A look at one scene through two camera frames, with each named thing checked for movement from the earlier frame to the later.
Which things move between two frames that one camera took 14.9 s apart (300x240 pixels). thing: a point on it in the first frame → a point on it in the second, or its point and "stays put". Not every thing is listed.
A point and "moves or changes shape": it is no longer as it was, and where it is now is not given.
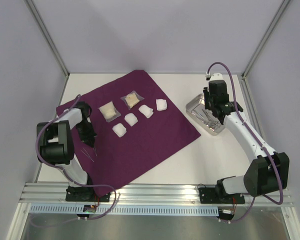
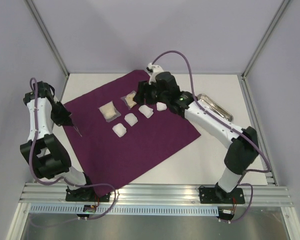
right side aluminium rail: x=253 y=118 stays put
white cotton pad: x=119 y=129 stays put
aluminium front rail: x=137 y=194 stays put
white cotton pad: x=131 y=119 stays put
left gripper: x=86 y=138 → x=65 y=119
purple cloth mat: x=136 y=127 stays put
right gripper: x=220 y=113 → x=142 y=93
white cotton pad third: x=146 y=110 stays put
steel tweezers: x=88 y=155 moves or changes shape
